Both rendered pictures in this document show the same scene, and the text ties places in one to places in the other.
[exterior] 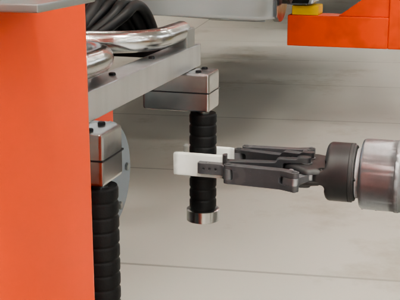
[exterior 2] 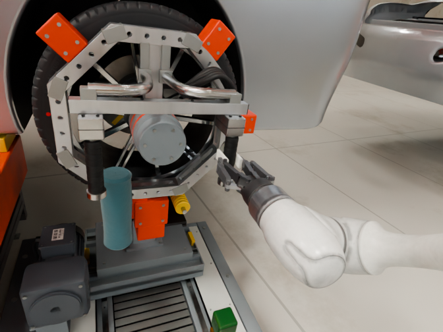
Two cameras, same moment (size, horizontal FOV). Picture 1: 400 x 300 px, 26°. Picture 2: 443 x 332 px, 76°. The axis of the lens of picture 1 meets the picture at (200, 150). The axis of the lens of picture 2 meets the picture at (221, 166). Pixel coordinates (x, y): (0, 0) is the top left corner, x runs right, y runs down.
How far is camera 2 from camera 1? 0.80 m
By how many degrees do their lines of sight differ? 46
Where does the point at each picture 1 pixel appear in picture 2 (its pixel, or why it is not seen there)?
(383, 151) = (265, 195)
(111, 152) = (88, 128)
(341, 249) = not seen: outside the picture
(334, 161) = (248, 187)
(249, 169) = (221, 170)
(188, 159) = (219, 154)
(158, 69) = (185, 106)
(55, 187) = not seen: outside the picture
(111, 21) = (202, 80)
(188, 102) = (223, 128)
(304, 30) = not seen: outside the picture
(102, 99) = (113, 106)
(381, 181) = (254, 210)
